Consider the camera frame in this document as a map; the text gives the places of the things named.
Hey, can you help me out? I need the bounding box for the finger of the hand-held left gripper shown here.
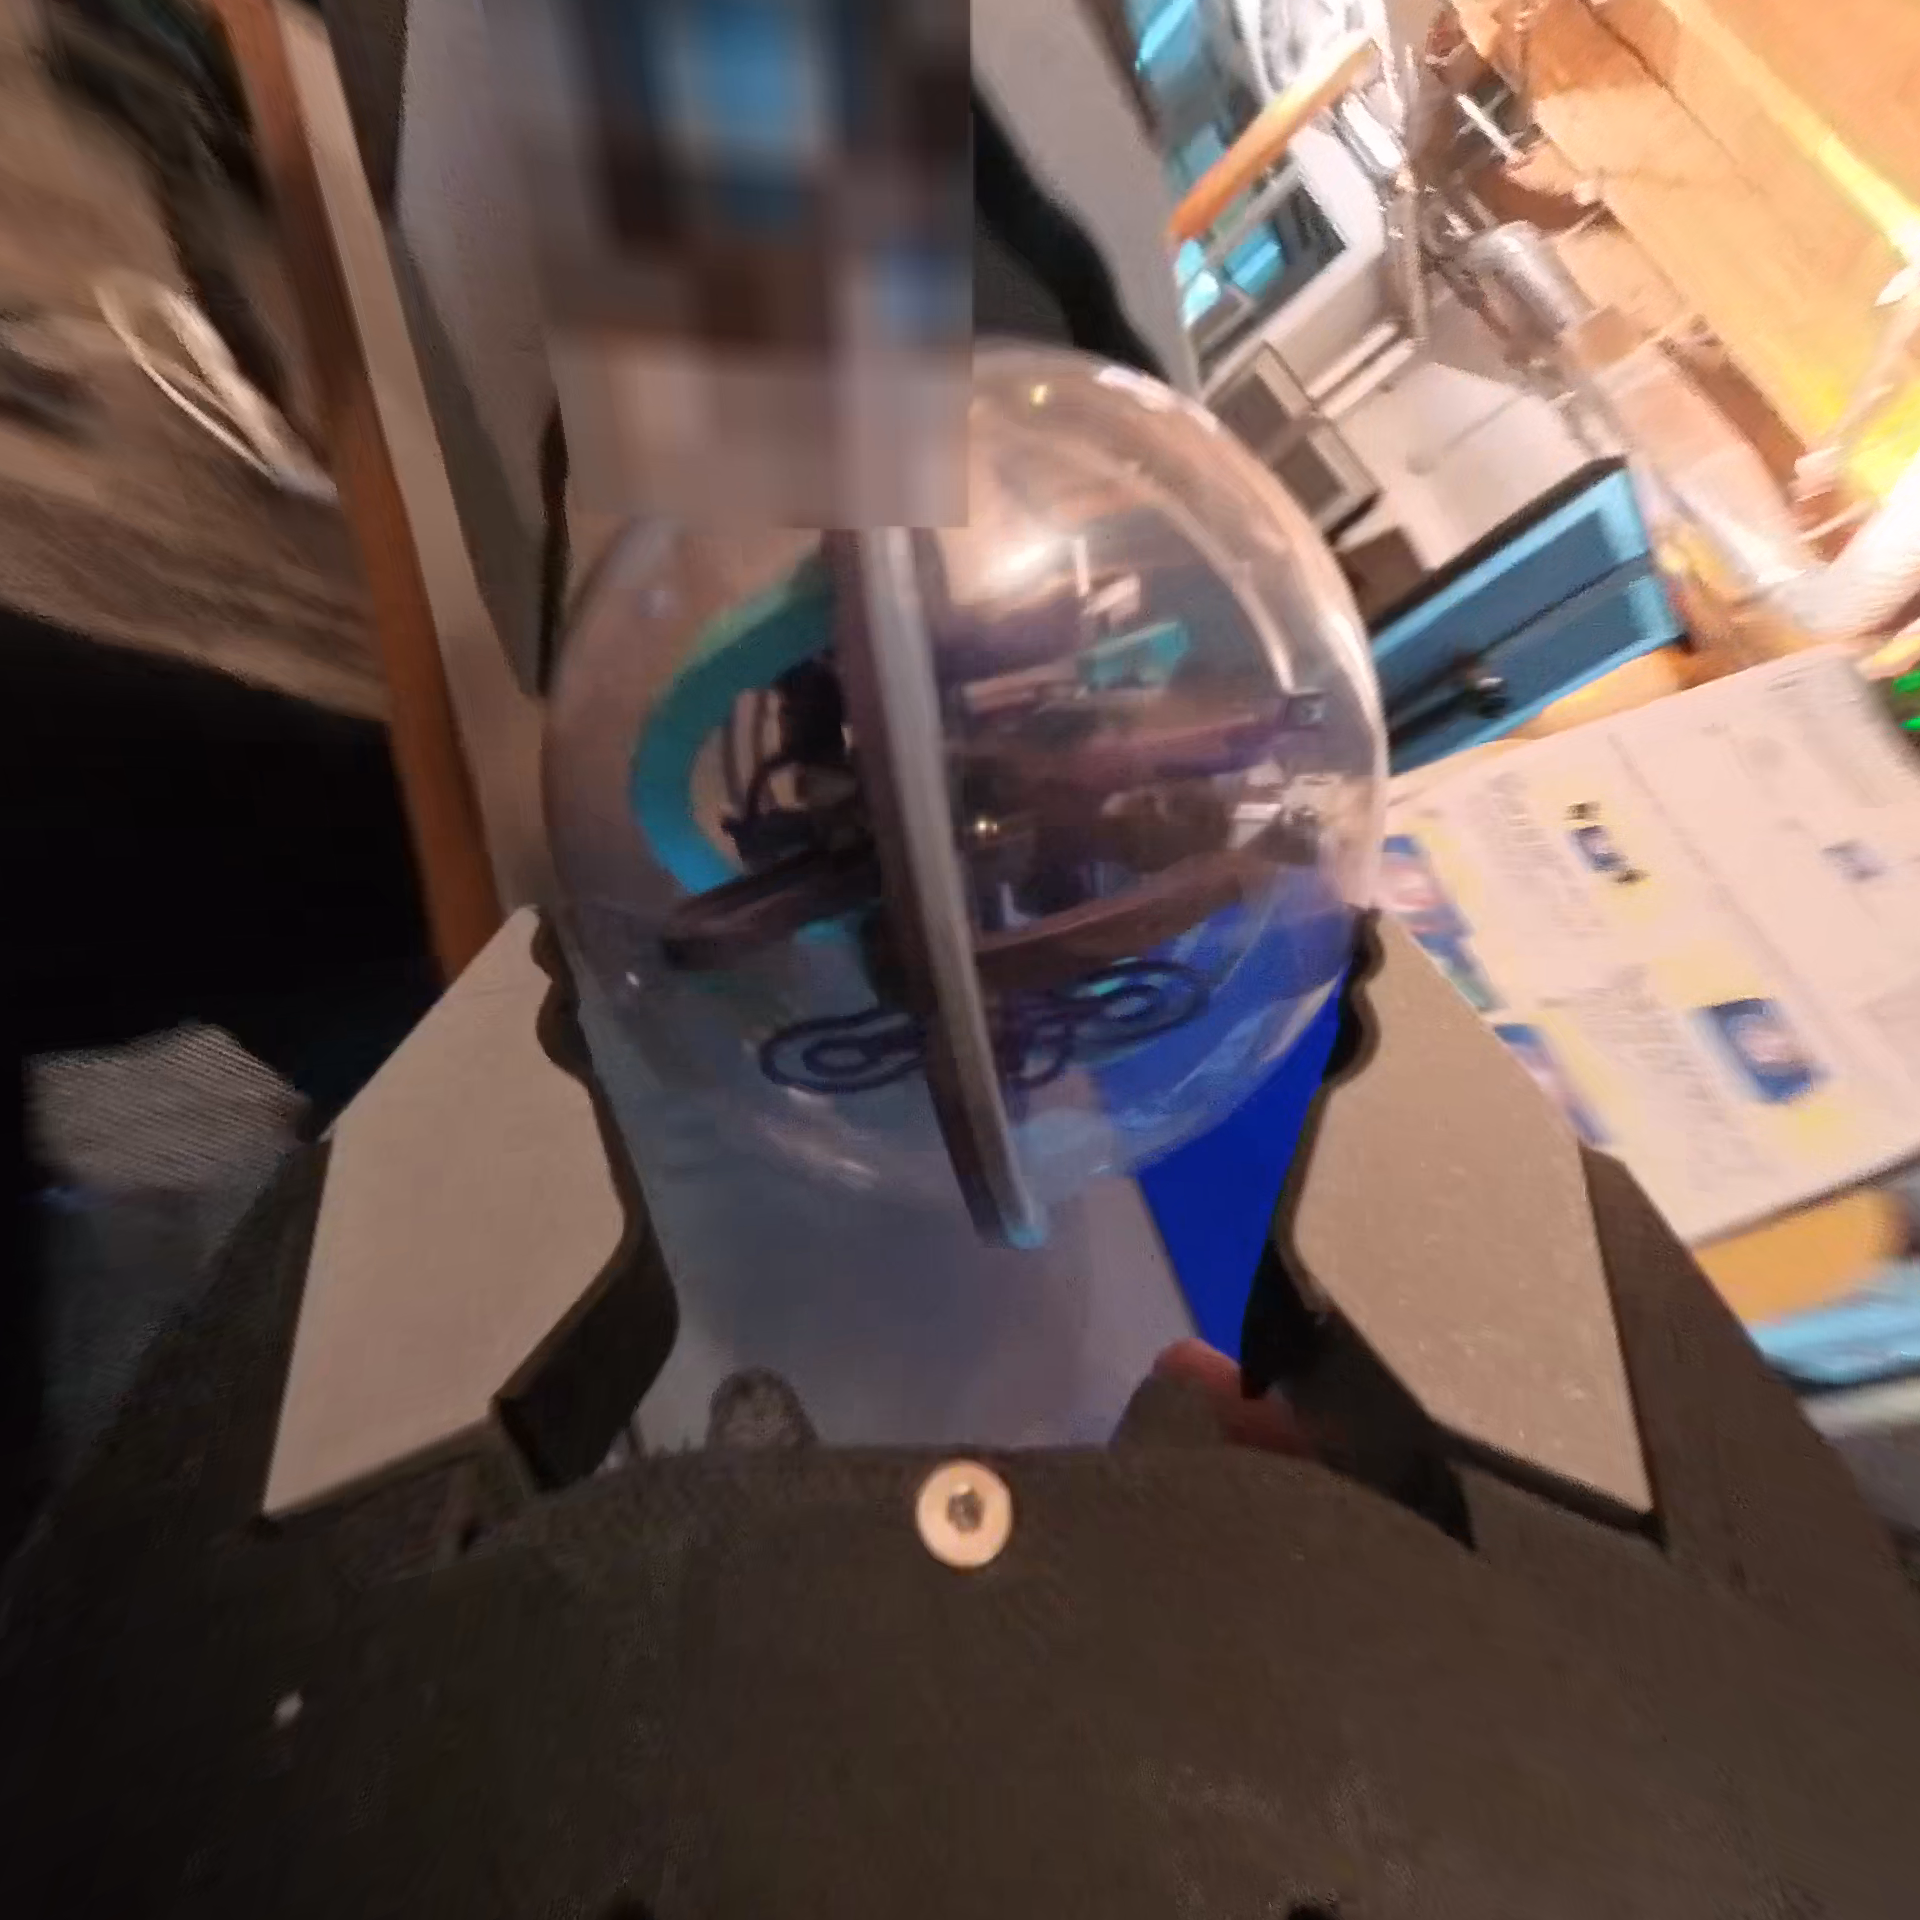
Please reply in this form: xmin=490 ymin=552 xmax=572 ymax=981
xmin=393 ymin=0 xmax=570 ymax=696
xmin=973 ymin=0 xmax=1202 ymax=396

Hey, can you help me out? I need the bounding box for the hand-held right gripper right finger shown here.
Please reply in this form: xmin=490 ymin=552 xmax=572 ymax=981
xmin=1237 ymin=914 xmax=1664 ymax=1524

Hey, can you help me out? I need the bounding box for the blue case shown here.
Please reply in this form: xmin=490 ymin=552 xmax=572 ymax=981
xmin=1364 ymin=455 xmax=1691 ymax=738

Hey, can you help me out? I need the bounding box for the clear maze ball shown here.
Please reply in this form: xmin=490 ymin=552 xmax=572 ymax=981
xmin=540 ymin=342 xmax=1391 ymax=1248

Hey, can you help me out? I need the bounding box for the blue plastic bin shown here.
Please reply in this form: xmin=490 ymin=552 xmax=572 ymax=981
xmin=1133 ymin=1019 xmax=1342 ymax=1370

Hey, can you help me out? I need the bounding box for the printed instruction sheet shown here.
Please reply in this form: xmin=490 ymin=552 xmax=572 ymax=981
xmin=1380 ymin=643 xmax=1920 ymax=1248

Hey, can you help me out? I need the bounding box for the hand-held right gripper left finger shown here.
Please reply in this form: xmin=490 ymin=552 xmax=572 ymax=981
xmin=263 ymin=905 xmax=680 ymax=1520

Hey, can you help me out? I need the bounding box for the person's right hand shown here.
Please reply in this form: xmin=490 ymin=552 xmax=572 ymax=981
xmin=1146 ymin=1337 xmax=1293 ymax=1449

